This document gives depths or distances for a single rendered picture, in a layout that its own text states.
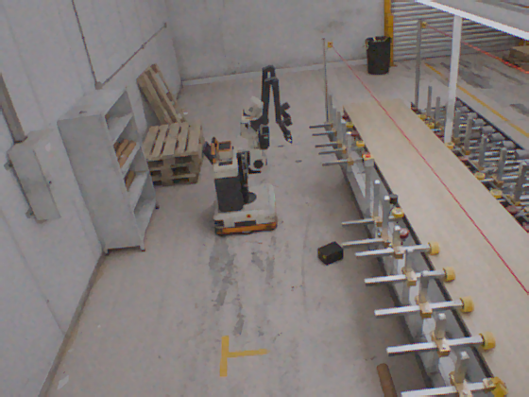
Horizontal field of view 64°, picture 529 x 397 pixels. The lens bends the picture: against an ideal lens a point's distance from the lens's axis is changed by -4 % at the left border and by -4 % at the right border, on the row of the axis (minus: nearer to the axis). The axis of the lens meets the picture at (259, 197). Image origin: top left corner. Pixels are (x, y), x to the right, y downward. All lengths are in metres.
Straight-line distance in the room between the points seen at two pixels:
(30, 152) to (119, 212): 1.43
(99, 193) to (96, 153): 0.43
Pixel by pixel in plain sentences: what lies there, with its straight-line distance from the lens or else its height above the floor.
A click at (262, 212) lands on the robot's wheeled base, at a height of 0.26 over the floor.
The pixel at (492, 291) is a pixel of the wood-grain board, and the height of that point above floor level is 0.90.
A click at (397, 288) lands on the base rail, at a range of 2.95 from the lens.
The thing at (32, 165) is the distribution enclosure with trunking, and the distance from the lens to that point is 3.53.
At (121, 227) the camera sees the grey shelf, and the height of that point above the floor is 0.33.
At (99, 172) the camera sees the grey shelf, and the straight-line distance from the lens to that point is 4.44.
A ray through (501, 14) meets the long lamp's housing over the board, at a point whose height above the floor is 2.36.
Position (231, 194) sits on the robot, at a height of 0.50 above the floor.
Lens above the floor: 2.70
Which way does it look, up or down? 30 degrees down
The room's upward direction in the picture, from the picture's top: 8 degrees counter-clockwise
